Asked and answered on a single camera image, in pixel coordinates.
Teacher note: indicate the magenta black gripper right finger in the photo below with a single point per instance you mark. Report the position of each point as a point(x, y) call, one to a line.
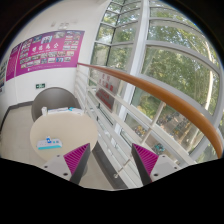
point(152, 167)

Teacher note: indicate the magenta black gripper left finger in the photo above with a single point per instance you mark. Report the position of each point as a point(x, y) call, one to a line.
point(70, 166)

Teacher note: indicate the white blue charger plug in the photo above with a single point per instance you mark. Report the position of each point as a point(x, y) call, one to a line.
point(48, 139)

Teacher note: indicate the round beige table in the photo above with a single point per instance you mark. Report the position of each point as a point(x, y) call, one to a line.
point(73, 130)

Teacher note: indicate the white metal railing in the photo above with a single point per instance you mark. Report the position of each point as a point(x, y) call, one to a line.
point(122, 126)

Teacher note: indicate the grey round-backed chair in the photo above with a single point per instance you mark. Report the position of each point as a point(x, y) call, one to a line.
point(53, 98)

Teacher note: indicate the orange wooden handrail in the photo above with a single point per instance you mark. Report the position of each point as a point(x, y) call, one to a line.
point(180, 105)

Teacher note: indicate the green exit sign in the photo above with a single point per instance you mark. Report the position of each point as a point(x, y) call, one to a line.
point(39, 86)

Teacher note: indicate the narrow magenta side poster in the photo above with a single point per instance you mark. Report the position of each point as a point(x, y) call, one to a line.
point(12, 61)

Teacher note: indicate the white framed large window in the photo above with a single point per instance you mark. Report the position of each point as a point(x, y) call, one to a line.
point(151, 40)

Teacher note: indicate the magenta photo wall poster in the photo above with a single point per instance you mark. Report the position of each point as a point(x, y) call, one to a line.
point(57, 49)

